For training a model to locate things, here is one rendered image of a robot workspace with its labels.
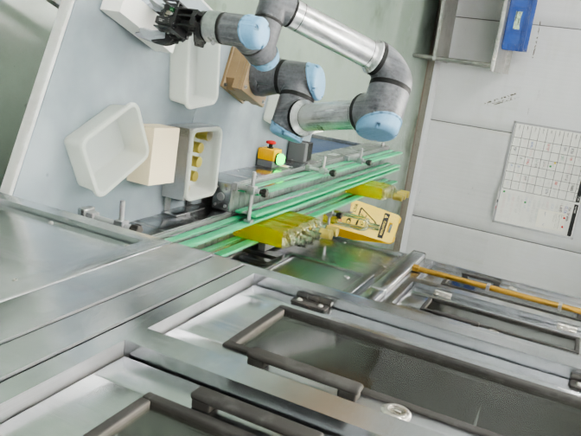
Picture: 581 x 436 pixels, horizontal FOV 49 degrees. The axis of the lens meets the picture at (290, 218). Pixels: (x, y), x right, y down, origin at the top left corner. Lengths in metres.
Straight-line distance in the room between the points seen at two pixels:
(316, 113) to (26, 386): 1.40
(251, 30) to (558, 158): 6.50
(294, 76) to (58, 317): 1.41
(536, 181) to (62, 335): 7.24
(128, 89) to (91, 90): 0.14
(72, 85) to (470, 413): 1.20
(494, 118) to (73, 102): 6.58
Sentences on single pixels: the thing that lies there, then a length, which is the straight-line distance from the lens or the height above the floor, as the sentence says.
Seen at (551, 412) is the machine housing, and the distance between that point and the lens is 0.89.
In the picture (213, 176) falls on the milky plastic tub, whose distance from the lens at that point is 2.08.
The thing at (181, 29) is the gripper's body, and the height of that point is 0.94.
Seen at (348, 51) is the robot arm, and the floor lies 1.27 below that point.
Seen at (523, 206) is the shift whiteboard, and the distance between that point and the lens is 7.88.
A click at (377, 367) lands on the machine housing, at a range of 0.88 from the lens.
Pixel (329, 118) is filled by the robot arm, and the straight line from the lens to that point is 1.90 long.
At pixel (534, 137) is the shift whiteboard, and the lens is 7.79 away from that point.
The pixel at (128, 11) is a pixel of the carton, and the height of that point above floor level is 0.82.
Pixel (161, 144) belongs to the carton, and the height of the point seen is 0.82.
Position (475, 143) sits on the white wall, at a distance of 7.89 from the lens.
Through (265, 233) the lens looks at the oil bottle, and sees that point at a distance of 2.11.
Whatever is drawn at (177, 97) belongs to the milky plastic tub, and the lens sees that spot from 1.93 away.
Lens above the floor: 1.88
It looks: 23 degrees down
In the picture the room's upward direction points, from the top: 104 degrees clockwise
